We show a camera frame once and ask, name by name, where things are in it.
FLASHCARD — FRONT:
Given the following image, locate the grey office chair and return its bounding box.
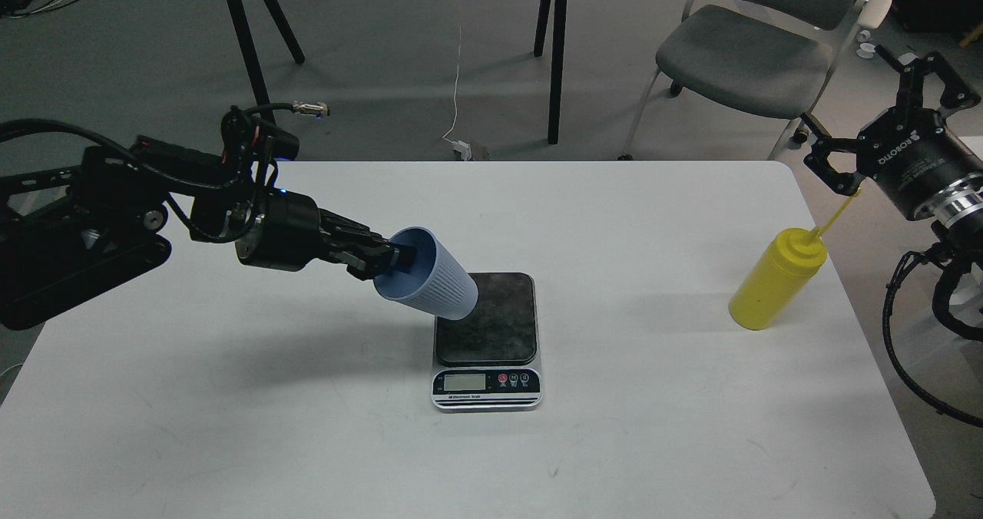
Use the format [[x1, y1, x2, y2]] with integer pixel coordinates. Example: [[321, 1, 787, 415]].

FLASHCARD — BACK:
[[652, 0, 892, 159]]

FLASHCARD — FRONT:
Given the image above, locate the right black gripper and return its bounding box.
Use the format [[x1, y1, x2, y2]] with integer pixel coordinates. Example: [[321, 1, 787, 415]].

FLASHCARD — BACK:
[[799, 45, 983, 222]]

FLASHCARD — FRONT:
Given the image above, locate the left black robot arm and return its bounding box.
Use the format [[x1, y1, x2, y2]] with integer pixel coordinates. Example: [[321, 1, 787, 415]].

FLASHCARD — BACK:
[[1, 101, 422, 330]]

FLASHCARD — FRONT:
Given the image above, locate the digital kitchen scale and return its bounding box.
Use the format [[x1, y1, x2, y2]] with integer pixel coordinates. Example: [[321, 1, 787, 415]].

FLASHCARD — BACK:
[[431, 272, 543, 413]]

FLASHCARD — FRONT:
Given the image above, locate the yellow squeeze bottle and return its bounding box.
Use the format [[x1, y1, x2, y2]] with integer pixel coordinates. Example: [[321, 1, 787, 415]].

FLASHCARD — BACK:
[[728, 191, 861, 331]]

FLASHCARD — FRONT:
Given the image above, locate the blue ribbed plastic cup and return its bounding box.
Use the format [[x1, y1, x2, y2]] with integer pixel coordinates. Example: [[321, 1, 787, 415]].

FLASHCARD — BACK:
[[373, 227, 478, 320]]

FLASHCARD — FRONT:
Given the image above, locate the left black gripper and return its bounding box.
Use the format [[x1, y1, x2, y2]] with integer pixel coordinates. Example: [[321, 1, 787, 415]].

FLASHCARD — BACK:
[[235, 190, 418, 281]]

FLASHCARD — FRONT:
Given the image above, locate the white power adapter on floor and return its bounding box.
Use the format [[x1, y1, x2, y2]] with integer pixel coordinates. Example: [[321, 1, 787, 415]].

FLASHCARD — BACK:
[[450, 139, 489, 162]]

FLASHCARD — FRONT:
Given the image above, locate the white cup on floor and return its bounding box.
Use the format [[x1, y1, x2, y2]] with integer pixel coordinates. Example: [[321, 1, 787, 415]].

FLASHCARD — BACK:
[[856, 29, 875, 58]]

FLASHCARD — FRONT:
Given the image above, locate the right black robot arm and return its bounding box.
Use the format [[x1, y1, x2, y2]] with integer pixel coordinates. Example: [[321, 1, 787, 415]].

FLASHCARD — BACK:
[[801, 45, 982, 428]]

